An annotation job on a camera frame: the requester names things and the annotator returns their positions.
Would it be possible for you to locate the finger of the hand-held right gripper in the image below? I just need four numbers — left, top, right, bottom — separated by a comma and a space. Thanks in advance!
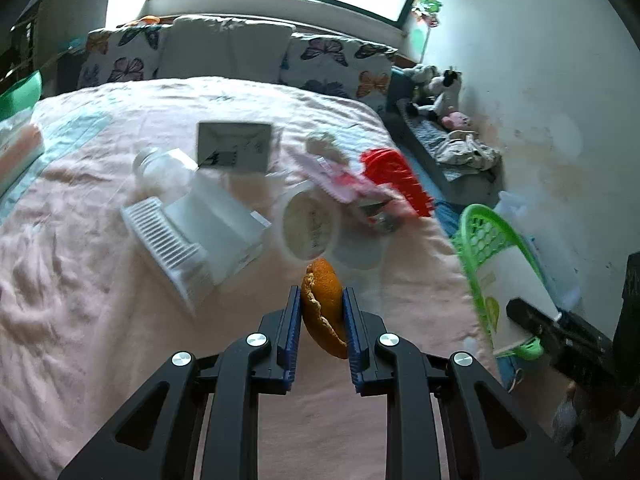
506, 298, 566, 341

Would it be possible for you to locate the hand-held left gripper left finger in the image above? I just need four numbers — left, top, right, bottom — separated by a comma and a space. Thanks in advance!
57, 285, 303, 480

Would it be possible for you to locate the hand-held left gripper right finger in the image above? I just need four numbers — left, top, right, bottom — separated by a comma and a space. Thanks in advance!
341, 287, 583, 480

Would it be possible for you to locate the white paper pack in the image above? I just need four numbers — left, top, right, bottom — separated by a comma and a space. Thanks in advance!
475, 245, 561, 356

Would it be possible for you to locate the orange peel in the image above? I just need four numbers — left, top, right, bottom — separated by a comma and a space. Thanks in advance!
300, 258, 349, 359

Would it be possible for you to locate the green plastic basket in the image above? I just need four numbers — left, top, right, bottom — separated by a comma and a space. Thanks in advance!
459, 203, 551, 361

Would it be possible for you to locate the clear plastic dessert cup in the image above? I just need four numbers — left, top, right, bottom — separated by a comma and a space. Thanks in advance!
279, 180, 388, 272

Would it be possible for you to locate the clear plastic storage bin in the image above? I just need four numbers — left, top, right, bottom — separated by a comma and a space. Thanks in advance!
495, 191, 583, 311

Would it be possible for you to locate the white cardboard box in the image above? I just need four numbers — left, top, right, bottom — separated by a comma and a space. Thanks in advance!
165, 170, 273, 286

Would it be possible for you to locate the pink snack wrapper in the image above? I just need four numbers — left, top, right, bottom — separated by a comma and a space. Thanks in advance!
292, 147, 391, 206

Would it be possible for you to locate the white ribbed plastic tray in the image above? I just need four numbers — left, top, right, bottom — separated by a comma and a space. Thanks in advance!
120, 196, 213, 311

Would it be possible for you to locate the dark cushioned bench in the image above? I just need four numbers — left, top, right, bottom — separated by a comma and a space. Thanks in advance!
395, 99, 503, 203

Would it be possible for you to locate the red plastic tray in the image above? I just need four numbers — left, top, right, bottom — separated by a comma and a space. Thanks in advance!
361, 147, 435, 218

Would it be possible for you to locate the patterned crumpled cloth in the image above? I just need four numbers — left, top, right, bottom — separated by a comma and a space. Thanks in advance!
434, 130, 502, 170

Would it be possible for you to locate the pink bed blanket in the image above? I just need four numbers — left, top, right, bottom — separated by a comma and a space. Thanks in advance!
0, 76, 506, 480

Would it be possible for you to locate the grey flat carton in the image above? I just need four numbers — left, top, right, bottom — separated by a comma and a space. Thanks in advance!
196, 121, 275, 173

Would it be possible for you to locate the pink plush toy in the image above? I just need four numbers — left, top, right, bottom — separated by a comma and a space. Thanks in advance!
442, 112, 473, 132

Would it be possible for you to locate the clear plastic jar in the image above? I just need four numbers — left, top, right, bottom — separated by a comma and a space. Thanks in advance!
132, 147, 198, 196

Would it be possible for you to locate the black white cow plush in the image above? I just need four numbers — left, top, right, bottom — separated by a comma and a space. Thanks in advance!
414, 67, 463, 122

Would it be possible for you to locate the grey plush toy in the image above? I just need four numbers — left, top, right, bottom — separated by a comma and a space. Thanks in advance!
404, 65, 441, 97

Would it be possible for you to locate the butterfly print pillow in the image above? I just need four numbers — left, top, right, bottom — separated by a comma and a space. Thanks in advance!
280, 32, 398, 111
77, 25, 168, 88

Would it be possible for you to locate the plain white pillow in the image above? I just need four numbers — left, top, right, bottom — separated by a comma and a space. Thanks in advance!
157, 16, 296, 86

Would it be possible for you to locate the colourful pinwheel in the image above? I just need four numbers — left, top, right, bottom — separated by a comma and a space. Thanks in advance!
410, 0, 444, 61

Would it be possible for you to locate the pink white packet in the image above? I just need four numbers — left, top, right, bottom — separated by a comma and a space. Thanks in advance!
0, 110, 47, 197

